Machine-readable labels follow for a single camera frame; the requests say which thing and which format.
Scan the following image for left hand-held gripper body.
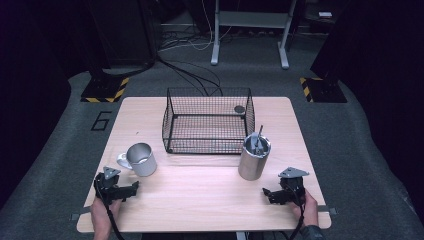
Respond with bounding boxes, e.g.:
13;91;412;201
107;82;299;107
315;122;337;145
94;165;130;205

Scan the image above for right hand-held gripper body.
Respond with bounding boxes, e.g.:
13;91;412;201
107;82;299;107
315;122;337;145
277;166;310;206

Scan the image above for steel mug with white handle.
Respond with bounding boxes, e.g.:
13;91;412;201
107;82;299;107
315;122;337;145
116;142;158;178

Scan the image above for steel tumbler with lid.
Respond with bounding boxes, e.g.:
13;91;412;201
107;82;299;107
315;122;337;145
237;124;272;182

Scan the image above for black wire basket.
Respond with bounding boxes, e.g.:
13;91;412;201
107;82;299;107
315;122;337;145
161;87;256;155

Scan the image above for person's left hand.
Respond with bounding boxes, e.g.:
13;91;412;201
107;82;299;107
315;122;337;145
90;196;123;231

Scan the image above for person's right hand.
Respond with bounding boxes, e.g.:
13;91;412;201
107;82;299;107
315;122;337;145
289;189;320;228

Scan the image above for hazard-striped stand base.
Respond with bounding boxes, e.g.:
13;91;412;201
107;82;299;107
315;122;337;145
299;76;348;104
80;76;131;104

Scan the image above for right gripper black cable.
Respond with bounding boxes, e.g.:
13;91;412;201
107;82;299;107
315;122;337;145
288;183;306;240

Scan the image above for grey metal table bracket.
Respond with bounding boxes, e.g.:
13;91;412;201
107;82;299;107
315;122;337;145
70;206;93;222
317;205;338;216

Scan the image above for black floor cables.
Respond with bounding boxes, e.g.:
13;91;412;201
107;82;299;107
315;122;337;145
155;54;224;98

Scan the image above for white metal desk frame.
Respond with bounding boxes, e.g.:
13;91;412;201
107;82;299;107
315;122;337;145
210;0;298;70

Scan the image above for white floor cable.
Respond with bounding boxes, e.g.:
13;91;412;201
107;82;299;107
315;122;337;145
159;0;234;52

